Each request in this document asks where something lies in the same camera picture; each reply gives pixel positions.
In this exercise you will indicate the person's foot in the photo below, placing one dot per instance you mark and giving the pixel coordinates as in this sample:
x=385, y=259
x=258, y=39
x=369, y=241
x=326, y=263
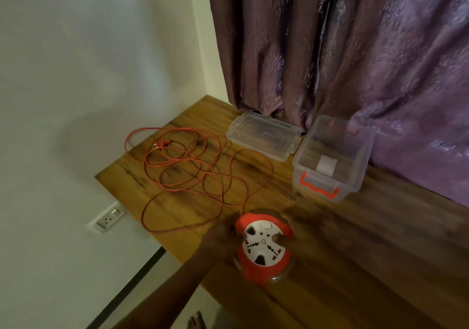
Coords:
x=196, y=321

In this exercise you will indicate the clear plastic lid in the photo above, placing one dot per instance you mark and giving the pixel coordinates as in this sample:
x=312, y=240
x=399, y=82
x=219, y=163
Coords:
x=264, y=136

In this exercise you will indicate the white wall socket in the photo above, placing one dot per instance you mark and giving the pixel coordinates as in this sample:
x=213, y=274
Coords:
x=108, y=218

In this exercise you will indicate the person's left forearm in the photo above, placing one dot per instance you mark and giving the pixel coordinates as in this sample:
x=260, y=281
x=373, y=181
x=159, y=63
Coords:
x=172, y=288

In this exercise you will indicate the person's right hand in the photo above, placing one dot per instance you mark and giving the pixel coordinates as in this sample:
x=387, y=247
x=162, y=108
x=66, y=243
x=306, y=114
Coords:
x=304, y=228

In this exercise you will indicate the purple patterned curtain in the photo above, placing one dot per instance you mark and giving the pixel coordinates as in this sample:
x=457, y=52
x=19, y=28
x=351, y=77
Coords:
x=366, y=47

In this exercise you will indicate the clear plastic box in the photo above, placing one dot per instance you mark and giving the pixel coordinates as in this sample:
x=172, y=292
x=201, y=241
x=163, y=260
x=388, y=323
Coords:
x=351, y=149

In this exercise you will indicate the person's left hand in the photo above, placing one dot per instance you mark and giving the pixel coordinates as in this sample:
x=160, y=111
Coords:
x=221, y=241

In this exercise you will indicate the orange extension cord reel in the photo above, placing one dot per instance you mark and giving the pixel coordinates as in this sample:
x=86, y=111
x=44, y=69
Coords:
x=256, y=271

